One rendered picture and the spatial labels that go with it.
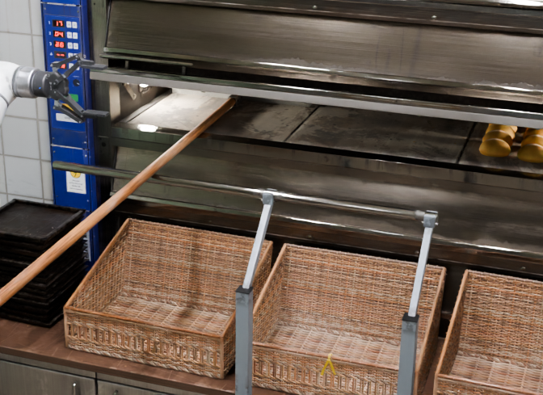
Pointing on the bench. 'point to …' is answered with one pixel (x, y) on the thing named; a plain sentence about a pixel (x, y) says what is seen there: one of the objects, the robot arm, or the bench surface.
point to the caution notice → (76, 182)
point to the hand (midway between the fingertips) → (103, 90)
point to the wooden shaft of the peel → (107, 207)
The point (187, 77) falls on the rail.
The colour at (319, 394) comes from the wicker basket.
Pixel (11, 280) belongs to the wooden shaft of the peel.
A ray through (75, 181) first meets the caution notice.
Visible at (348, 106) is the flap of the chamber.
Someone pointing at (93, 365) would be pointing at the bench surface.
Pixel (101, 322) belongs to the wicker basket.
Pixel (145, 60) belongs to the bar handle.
